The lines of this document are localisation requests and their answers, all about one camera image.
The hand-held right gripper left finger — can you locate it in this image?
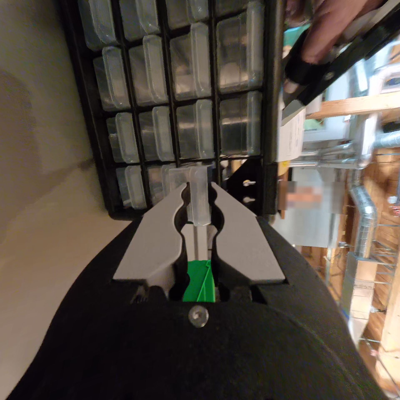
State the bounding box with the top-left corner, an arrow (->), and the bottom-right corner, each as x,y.
112,182 -> 192,299

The black drawer cabinet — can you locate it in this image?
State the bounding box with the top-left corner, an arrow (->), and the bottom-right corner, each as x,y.
59,0 -> 285,220

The grid of clear drawers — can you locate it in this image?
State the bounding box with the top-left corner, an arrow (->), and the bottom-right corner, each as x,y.
77,0 -> 263,210

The person's left hand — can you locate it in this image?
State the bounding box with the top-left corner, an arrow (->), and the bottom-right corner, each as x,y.
286,0 -> 386,64

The green plastic bin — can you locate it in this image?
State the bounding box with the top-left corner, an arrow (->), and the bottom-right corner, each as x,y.
182,259 -> 217,303

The metal ventilation duct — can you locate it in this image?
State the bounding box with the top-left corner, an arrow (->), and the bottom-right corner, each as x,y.
348,180 -> 380,260

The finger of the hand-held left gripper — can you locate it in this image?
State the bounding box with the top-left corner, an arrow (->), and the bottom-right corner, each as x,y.
281,89 -> 307,126

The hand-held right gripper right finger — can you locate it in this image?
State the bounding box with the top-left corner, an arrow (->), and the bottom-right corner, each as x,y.
210,182 -> 286,285

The clear plastic drawer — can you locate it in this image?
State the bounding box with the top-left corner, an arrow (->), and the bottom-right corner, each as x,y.
168,165 -> 217,227

